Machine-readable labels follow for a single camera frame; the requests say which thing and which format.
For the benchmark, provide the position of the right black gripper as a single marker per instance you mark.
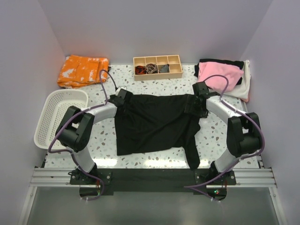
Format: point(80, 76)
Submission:
point(203, 113)

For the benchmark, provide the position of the black t-shirt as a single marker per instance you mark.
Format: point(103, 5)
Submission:
point(240, 64)
point(148, 123)

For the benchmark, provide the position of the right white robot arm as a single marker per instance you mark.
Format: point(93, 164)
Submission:
point(244, 136)

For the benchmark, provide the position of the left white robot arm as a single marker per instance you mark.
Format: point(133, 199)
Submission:
point(76, 126)

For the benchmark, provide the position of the orange black rolled sock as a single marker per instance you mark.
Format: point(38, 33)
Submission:
point(140, 70)

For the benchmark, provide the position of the brown patterned rolled sock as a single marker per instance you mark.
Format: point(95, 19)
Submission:
point(151, 68)

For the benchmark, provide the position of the grey folded sock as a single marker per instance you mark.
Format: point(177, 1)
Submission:
point(164, 68)

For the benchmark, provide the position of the white folded t-shirt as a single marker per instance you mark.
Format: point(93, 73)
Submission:
point(242, 91)

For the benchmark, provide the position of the wooden compartment tray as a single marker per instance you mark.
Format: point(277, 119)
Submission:
point(175, 67)

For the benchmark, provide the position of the pink folded t-shirt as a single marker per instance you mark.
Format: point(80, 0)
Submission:
point(218, 75)

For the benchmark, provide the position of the orange white folded cloth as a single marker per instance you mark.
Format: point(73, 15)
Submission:
point(79, 71)

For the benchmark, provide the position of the black folded t-shirt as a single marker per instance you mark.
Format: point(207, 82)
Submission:
point(240, 64)

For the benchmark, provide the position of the white plastic perforated basket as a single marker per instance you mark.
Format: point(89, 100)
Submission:
point(53, 111)

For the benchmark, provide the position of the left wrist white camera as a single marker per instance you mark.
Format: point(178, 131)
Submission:
point(121, 88)

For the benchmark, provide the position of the black mounting base plate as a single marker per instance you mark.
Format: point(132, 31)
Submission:
point(137, 180)

